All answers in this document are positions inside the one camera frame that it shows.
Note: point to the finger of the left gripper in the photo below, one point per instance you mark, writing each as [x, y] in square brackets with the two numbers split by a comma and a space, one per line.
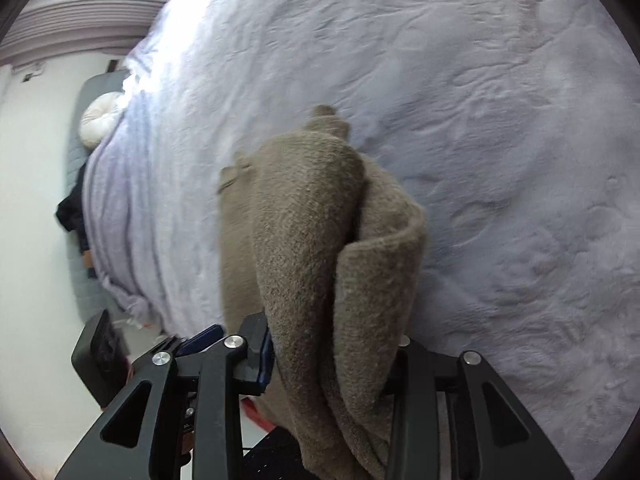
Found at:
[200, 341]

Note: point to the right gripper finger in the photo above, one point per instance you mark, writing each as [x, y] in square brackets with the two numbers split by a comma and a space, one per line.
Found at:
[254, 371]

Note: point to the black clothing beside bed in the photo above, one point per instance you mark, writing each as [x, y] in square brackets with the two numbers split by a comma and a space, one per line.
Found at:
[70, 214]

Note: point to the black speckled trousers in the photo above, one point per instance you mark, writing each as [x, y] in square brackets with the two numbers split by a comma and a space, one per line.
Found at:
[276, 457]

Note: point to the round white cushion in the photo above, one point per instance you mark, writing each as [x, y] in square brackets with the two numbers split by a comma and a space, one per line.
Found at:
[100, 118]

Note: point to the lavender embossed bed blanket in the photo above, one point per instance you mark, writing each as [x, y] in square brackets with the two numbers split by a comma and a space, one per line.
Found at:
[513, 123]

